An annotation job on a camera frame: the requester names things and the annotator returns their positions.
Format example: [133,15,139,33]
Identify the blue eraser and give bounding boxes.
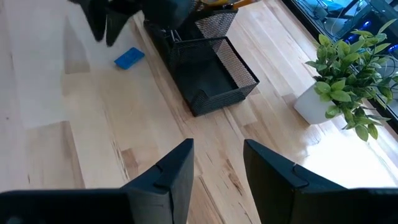
[113,47,146,70]

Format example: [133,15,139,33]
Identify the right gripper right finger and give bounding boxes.
[243,138,349,224]

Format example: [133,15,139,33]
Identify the green plant in white pot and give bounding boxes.
[293,17,398,142]

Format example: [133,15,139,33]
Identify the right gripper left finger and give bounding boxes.
[121,138,195,224]

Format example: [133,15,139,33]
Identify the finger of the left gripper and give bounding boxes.
[79,0,108,43]
[105,9,134,47]

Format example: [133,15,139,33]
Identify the black mesh desk organizer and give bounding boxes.
[142,8,261,118]

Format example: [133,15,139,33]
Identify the black binder clip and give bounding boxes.
[169,28,183,44]

